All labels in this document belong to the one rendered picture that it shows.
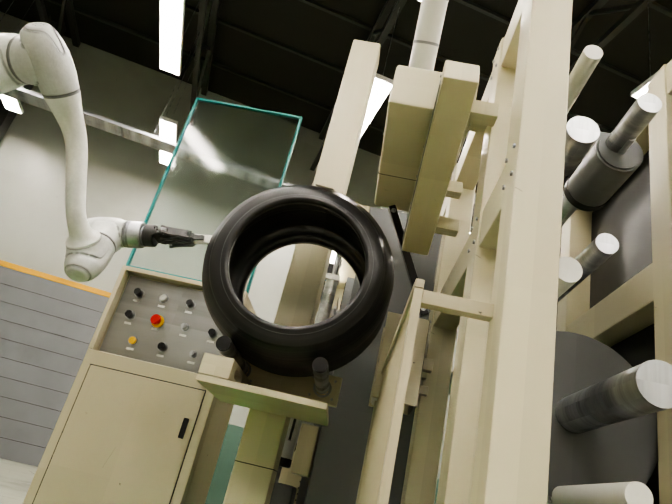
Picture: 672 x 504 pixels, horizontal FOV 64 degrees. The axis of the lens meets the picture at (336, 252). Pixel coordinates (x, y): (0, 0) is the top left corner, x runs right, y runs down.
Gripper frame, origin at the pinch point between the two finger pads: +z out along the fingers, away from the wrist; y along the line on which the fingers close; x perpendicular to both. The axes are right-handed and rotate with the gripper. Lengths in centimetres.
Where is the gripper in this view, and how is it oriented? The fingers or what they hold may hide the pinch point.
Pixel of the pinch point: (205, 239)
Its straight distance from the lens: 183.0
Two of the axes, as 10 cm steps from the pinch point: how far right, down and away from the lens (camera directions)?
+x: -0.8, 9.1, -4.2
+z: 10.0, 0.7, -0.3
